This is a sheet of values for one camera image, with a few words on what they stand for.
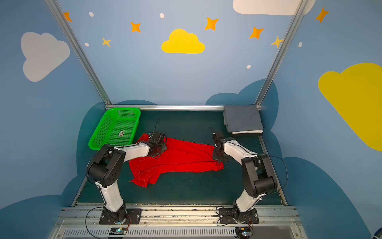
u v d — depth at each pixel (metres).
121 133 1.08
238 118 1.08
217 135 0.77
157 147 0.79
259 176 0.47
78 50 0.83
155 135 0.80
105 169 0.50
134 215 0.75
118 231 0.71
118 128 1.11
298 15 0.72
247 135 1.05
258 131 1.04
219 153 0.70
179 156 0.98
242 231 0.72
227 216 0.74
